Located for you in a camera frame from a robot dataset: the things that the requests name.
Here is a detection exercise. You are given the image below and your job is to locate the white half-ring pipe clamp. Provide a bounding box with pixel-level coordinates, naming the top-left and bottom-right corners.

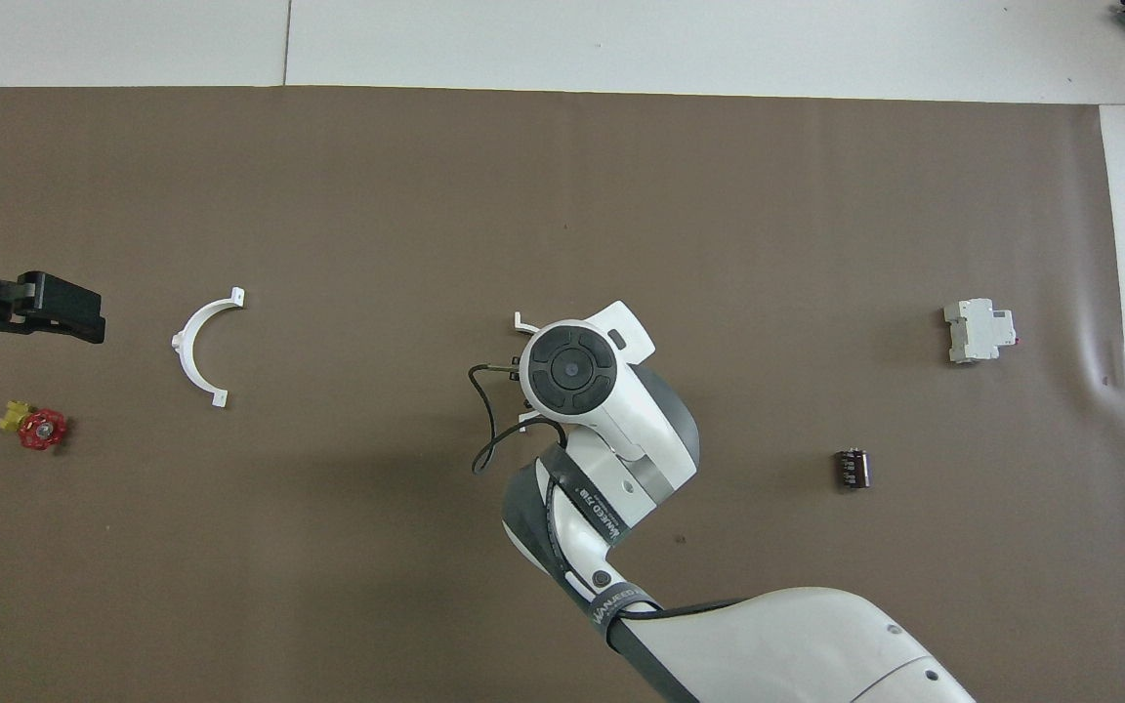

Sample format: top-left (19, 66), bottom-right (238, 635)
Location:
top-left (171, 286), bottom-right (246, 409)
top-left (514, 310), bottom-right (563, 432)

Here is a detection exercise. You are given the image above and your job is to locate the brown paper table mat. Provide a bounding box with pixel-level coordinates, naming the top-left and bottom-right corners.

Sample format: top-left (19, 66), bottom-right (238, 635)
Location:
top-left (0, 86), bottom-right (1125, 703)

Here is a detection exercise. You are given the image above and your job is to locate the red and yellow valve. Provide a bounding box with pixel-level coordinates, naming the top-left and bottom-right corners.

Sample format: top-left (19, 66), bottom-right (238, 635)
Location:
top-left (0, 399), bottom-right (69, 451)

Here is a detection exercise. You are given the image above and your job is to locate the white grey circuit breaker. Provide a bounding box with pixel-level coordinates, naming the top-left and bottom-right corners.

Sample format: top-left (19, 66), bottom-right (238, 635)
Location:
top-left (943, 298), bottom-right (1019, 365)

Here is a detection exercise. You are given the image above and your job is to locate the black cylindrical capacitor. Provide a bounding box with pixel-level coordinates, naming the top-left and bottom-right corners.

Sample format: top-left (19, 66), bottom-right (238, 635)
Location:
top-left (834, 447), bottom-right (872, 492)

